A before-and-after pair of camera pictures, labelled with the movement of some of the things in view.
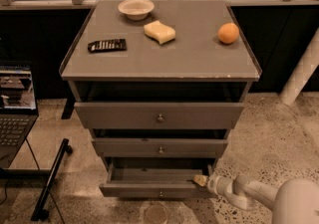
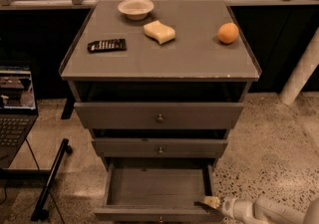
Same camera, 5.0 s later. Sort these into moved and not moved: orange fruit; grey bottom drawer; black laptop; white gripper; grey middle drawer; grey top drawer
Moved: grey bottom drawer; white gripper
Not moved: black laptop; grey middle drawer; grey top drawer; orange fruit
